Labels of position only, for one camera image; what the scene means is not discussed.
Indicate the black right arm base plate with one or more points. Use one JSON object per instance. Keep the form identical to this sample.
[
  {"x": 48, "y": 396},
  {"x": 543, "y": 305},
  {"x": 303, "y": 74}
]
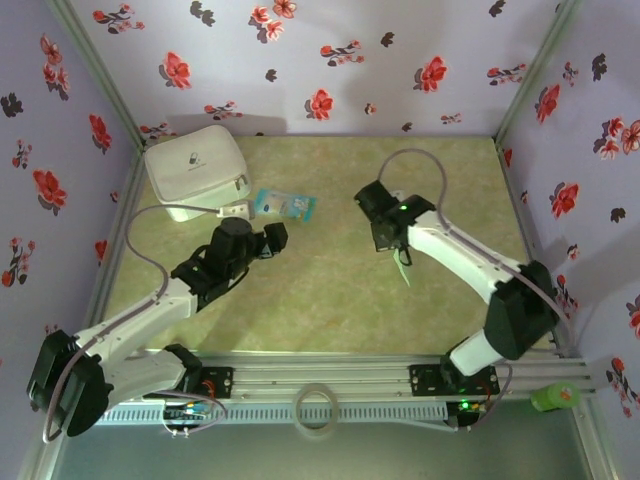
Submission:
[{"x": 425, "y": 380}]

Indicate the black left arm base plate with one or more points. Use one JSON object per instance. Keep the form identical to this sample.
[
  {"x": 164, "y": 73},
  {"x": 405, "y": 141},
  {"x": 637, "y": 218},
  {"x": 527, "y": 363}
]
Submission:
[{"x": 222, "y": 380}]

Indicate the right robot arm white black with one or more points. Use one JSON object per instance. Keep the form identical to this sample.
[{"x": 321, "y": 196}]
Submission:
[{"x": 450, "y": 250}]

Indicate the white zip pouch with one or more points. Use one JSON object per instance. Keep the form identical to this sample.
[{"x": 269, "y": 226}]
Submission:
[{"x": 195, "y": 170}]

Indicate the clear tape roll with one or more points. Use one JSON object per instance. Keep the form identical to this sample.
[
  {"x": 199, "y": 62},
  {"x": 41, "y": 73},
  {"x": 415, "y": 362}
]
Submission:
[{"x": 298, "y": 417}]

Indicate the pale green paper sheet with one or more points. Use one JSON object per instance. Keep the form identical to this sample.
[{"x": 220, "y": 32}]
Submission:
[{"x": 403, "y": 270}]

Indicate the blue snack packet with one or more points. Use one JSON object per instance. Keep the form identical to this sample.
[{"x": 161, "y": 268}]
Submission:
[{"x": 285, "y": 205}]

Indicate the aluminium frame post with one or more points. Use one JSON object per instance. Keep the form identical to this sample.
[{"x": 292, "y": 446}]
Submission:
[
  {"x": 100, "y": 75},
  {"x": 534, "y": 75}
]

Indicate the aluminium frame rail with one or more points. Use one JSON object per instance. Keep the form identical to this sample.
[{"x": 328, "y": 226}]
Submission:
[{"x": 320, "y": 372}]

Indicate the green plastic container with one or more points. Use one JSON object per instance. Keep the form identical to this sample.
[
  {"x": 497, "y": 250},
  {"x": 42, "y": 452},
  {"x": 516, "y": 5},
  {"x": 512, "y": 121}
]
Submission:
[{"x": 552, "y": 397}]

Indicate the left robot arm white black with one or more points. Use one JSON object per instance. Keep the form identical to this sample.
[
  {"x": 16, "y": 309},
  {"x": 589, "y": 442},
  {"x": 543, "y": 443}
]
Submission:
[{"x": 135, "y": 315}]

